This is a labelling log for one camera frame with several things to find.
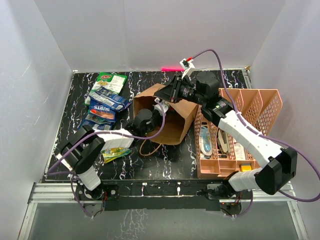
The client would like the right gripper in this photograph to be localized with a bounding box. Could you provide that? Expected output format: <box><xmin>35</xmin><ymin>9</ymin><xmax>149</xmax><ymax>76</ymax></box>
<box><xmin>154</xmin><ymin>74</ymin><xmax>207</xmax><ymax>106</ymax></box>

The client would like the brown paper bag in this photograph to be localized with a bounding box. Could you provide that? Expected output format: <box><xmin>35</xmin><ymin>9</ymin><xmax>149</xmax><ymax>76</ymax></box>
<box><xmin>132</xmin><ymin>83</ymin><xmax>201</xmax><ymax>157</ymax></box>

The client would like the green white snack bag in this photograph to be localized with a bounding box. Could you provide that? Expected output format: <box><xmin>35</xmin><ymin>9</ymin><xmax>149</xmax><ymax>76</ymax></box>
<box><xmin>89</xmin><ymin>72</ymin><xmax>127</xmax><ymax>94</ymax></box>

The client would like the dark blue nutrition-label packet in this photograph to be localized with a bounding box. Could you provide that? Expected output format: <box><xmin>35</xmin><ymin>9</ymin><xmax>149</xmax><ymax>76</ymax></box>
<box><xmin>89</xmin><ymin>90</ymin><xmax>131</xmax><ymax>112</ymax></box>

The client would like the blue snack packet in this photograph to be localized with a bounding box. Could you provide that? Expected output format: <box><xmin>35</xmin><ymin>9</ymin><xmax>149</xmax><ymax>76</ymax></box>
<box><xmin>78</xmin><ymin>114</ymin><xmax>114</xmax><ymax>131</ymax></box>

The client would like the green yellow snack packet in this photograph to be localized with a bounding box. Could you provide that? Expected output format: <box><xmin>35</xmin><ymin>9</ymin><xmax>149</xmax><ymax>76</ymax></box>
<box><xmin>102</xmin><ymin>147</ymin><xmax>131</xmax><ymax>164</ymax></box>

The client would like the blue Burts crisps packet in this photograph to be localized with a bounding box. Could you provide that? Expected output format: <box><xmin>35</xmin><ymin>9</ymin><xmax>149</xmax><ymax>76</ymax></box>
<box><xmin>88</xmin><ymin>99</ymin><xmax>116</xmax><ymax>123</ymax></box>

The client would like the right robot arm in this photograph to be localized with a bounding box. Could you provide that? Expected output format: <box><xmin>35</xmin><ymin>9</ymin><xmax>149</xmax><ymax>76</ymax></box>
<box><xmin>154</xmin><ymin>72</ymin><xmax>298</xmax><ymax>199</ymax></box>

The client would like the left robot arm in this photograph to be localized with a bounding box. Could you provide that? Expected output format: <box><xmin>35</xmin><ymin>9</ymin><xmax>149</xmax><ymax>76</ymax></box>
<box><xmin>58</xmin><ymin>103</ymin><xmax>169</xmax><ymax>200</ymax></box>

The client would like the pink tape strip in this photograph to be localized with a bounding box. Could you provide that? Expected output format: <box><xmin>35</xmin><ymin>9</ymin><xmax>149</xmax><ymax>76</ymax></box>
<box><xmin>161</xmin><ymin>66</ymin><xmax>184</xmax><ymax>72</ymax></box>

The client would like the blue white toothbrush pack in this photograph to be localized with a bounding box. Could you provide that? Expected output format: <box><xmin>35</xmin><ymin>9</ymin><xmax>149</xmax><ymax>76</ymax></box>
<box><xmin>199</xmin><ymin>125</ymin><xmax>213</xmax><ymax>158</ymax></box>

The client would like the beige stapler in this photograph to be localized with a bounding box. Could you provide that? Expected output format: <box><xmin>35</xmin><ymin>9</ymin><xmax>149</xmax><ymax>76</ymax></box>
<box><xmin>217</xmin><ymin>129</ymin><xmax>230</xmax><ymax>154</ymax></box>

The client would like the pink plastic desk organizer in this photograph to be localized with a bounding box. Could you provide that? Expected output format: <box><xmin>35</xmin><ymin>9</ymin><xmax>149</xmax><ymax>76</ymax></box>
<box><xmin>194</xmin><ymin>88</ymin><xmax>283</xmax><ymax>179</ymax></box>

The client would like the white card packet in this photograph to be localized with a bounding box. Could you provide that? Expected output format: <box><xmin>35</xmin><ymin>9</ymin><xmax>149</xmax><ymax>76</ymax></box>
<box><xmin>233</xmin><ymin>141</ymin><xmax>246</xmax><ymax>161</ymax></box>

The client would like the yellow eraser block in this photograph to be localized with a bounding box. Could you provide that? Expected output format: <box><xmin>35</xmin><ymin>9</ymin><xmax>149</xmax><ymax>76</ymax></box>
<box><xmin>240</xmin><ymin>163</ymin><xmax>252</xmax><ymax>172</ymax></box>

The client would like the small white box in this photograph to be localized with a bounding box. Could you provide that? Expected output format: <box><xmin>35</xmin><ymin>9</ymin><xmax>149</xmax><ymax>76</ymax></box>
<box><xmin>56</xmin><ymin>153</ymin><xmax>73</xmax><ymax>172</ymax></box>

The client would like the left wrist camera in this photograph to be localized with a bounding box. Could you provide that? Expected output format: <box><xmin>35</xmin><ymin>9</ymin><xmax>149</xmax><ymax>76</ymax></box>
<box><xmin>154</xmin><ymin>97</ymin><xmax>170</xmax><ymax>116</ymax></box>

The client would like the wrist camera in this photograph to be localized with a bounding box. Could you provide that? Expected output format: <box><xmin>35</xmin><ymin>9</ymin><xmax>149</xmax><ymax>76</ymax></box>
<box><xmin>179</xmin><ymin>57</ymin><xmax>195</xmax><ymax>79</ymax></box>
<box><xmin>154</xmin><ymin>97</ymin><xmax>170</xmax><ymax>116</ymax></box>

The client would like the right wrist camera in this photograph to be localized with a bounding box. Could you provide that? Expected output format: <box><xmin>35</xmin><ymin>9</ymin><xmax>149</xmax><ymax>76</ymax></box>
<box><xmin>179</xmin><ymin>57</ymin><xmax>195</xmax><ymax>79</ymax></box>

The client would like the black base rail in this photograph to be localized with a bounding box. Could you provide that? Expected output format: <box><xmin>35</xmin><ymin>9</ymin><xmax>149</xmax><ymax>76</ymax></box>
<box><xmin>75</xmin><ymin>179</ymin><xmax>252</xmax><ymax>211</ymax></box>

